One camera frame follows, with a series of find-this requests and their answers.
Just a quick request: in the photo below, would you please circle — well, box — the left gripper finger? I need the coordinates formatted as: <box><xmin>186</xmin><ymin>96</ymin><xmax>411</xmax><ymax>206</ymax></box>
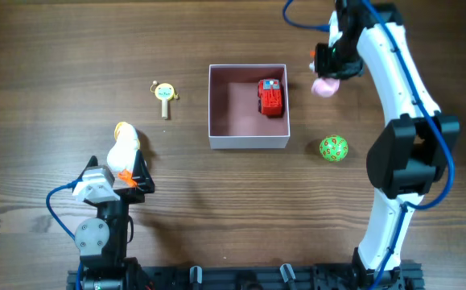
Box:
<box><xmin>131</xmin><ymin>150</ymin><xmax>152</xmax><ymax>189</ymax></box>
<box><xmin>76</xmin><ymin>155</ymin><xmax>98</xmax><ymax>181</ymax></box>

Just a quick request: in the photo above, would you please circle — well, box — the white yellow duck plush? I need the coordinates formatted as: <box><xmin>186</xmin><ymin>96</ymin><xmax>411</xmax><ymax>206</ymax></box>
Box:
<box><xmin>107</xmin><ymin>122</ymin><xmax>140</xmax><ymax>187</ymax></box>

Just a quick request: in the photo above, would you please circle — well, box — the pink pig toy figure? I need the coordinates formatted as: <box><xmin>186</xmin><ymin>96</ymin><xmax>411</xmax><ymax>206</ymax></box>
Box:
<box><xmin>311</xmin><ymin>77</ymin><xmax>340</xmax><ymax>98</ymax></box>

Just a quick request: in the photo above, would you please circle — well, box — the red toy fire truck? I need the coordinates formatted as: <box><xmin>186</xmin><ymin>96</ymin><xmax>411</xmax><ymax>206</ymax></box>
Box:
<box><xmin>258</xmin><ymin>79</ymin><xmax>283</xmax><ymax>118</ymax></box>

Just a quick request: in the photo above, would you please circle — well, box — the green numbered ball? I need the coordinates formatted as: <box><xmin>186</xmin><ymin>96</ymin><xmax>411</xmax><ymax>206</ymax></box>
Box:
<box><xmin>319</xmin><ymin>135</ymin><xmax>348</xmax><ymax>162</ymax></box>

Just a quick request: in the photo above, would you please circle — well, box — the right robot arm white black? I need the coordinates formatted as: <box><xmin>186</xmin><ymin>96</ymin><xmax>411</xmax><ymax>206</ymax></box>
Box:
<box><xmin>313</xmin><ymin>1</ymin><xmax>460</xmax><ymax>289</ymax></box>

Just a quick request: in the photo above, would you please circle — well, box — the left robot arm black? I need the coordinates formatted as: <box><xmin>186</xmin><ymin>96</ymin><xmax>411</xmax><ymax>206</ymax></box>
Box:
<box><xmin>67</xmin><ymin>150</ymin><xmax>155</xmax><ymax>290</ymax></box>

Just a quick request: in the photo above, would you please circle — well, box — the yellow wooden rattle toy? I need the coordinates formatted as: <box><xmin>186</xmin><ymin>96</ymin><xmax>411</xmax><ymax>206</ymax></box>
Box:
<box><xmin>150</xmin><ymin>81</ymin><xmax>179</xmax><ymax>120</ymax></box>

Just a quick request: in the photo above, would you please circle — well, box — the pink open cardboard box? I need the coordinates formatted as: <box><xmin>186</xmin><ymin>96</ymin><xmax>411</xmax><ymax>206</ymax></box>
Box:
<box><xmin>208</xmin><ymin>64</ymin><xmax>291</xmax><ymax>149</ymax></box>

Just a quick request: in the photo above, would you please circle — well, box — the left blue cable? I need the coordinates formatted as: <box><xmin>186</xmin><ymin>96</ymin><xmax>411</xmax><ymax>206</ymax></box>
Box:
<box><xmin>45</xmin><ymin>180</ymin><xmax>85</xmax><ymax>290</ymax></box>

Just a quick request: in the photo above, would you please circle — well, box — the blue cable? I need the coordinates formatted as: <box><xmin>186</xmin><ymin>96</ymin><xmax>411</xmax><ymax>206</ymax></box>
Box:
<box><xmin>282</xmin><ymin>0</ymin><xmax>456</xmax><ymax>290</ymax></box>
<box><xmin>45</xmin><ymin>180</ymin><xmax>85</xmax><ymax>290</ymax></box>

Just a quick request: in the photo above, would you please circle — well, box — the right blue cable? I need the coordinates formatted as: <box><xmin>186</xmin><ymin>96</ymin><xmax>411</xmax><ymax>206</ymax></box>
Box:
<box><xmin>282</xmin><ymin>0</ymin><xmax>456</xmax><ymax>290</ymax></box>

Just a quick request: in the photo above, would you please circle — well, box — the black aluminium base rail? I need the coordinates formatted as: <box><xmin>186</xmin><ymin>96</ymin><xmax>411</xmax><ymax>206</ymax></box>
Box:
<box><xmin>66</xmin><ymin>263</ymin><xmax>425</xmax><ymax>290</ymax></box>

